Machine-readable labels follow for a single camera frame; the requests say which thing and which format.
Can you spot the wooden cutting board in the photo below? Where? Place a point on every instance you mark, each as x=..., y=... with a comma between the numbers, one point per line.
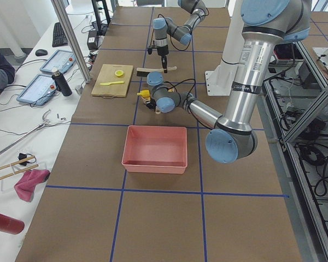
x=106, y=74

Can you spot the upper teach pendant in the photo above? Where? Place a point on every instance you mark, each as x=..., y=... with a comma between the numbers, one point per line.
x=63, y=60

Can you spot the black keyboard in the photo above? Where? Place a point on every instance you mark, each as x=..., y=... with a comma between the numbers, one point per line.
x=58, y=37

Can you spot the black power adapter box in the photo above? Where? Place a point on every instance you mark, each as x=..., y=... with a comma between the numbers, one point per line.
x=94, y=41

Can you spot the teach pendant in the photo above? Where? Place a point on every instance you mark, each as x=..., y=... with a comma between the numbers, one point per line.
x=39, y=91
x=63, y=60

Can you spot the yellow toy corn cob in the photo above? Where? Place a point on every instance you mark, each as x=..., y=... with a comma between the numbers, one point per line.
x=144, y=94

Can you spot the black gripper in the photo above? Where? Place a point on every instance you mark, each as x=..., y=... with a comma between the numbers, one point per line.
x=151, y=103
x=162, y=51

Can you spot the black water bottle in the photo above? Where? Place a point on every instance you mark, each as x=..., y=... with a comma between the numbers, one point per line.
x=61, y=83

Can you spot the wooden stick pair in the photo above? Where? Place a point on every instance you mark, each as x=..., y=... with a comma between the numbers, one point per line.
x=18, y=167

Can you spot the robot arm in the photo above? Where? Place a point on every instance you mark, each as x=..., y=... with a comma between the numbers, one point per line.
x=164, y=27
x=265, y=25

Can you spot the metal reacher grabber tool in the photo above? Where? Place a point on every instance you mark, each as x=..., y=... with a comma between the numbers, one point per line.
x=45, y=123

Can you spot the toy lemon slice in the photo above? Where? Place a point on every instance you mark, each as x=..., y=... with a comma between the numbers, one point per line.
x=119, y=73

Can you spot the yellow plastic toy knife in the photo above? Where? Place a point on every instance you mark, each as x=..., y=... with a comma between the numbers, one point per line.
x=112, y=83

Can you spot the pink plastic bin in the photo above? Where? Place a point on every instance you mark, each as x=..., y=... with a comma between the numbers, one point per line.
x=156, y=149

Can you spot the white hand brush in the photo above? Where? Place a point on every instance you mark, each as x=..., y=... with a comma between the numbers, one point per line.
x=143, y=72

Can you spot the pink cloth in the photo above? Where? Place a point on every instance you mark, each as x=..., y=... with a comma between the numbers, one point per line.
x=25, y=187

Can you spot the white plastic dustpan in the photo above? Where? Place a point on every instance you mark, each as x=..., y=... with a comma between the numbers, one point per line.
x=159, y=105

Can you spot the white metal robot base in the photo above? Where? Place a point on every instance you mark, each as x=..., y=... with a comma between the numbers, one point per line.
x=220, y=80

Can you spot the lower teach pendant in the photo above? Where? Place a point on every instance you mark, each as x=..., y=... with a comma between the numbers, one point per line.
x=39, y=91

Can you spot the black computer mouse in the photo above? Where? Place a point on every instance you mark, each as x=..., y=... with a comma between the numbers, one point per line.
x=41, y=52

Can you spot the red cylinder bottle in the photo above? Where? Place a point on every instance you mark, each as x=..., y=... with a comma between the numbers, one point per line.
x=11, y=225

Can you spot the aluminium frame post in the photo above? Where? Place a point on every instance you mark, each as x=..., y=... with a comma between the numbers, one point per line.
x=63, y=18

